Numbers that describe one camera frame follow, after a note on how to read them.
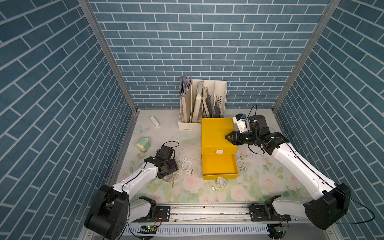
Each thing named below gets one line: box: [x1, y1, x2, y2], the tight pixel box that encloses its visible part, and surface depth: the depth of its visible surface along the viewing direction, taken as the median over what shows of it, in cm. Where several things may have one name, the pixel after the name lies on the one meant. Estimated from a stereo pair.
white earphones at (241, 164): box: [237, 155, 247, 172], surface depth 92 cm
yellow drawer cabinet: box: [200, 117, 238, 155], surface depth 78 cm
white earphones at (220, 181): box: [211, 176, 226, 191], surface depth 84 cm
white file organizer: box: [178, 76, 227, 131], surface depth 105 cm
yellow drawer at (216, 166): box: [202, 153, 239, 180], surface depth 84 cm
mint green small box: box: [136, 136, 151, 153], surface depth 95 cm
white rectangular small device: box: [150, 116, 160, 129], surface depth 111 cm
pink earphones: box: [162, 170, 179, 188], surface depth 87 cm
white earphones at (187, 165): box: [179, 155, 194, 174], surface depth 92 cm
